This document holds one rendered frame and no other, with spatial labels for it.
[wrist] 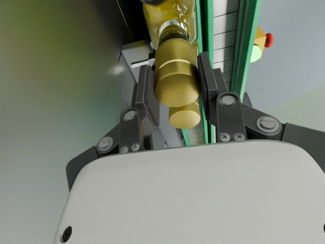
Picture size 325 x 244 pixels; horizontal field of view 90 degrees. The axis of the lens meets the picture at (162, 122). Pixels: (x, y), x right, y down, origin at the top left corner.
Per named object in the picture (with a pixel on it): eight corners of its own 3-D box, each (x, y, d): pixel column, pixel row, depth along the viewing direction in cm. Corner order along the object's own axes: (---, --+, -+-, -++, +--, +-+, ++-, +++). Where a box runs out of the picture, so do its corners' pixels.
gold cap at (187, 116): (202, 91, 20) (208, 120, 17) (181, 105, 22) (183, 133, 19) (183, 75, 18) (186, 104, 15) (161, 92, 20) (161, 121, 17)
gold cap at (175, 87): (150, 43, 13) (146, 77, 11) (193, 33, 13) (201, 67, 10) (160, 77, 16) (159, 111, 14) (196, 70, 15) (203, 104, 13)
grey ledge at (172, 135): (125, 33, 47) (119, 55, 40) (155, 24, 45) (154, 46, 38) (180, 160, 121) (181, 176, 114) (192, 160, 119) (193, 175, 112)
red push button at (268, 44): (262, 39, 45) (275, 36, 45) (257, 32, 48) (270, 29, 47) (258, 52, 49) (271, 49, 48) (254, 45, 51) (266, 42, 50)
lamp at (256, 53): (243, 46, 45) (246, 52, 44) (260, 42, 45) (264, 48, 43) (241, 60, 49) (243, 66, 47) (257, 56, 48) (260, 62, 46)
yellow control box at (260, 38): (232, 30, 49) (239, 42, 45) (259, 23, 48) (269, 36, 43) (230, 51, 55) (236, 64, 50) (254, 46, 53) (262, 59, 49)
